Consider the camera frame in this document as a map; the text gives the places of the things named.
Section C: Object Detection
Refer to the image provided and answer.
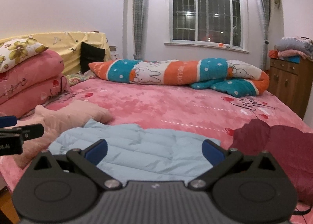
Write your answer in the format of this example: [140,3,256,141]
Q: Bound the light blue down jacket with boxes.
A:
[48,119,212,184]

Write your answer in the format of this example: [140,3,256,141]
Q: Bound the pink folded quilt stack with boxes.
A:
[1,50,70,118]

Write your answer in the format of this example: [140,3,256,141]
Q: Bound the maroon down jacket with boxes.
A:
[231,119,313,204]

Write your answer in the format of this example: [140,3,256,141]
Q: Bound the orange teal rabbit rolled quilt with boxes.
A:
[89,58,270,98]

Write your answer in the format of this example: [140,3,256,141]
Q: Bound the floral pillow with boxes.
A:
[0,37,48,73]

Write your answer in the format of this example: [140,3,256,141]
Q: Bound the wooden cabinet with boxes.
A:
[268,59,312,119]

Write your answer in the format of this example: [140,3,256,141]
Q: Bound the black cushion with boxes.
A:
[80,42,106,73]

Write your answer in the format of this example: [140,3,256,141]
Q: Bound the yellow cloth cover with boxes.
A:
[0,31,112,75]

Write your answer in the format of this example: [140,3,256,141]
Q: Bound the folded blankets on cabinet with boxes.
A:
[268,36,312,61]

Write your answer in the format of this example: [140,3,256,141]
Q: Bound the window with bars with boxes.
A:
[169,0,248,53]

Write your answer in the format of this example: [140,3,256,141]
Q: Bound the right grey curtain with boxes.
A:
[256,0,271,70]

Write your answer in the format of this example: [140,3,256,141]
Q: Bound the grey curtain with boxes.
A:
[132,0,146,60]
[256,0,271,70]

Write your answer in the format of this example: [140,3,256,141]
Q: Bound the left grey curtain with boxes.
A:
[132,0,146,60]

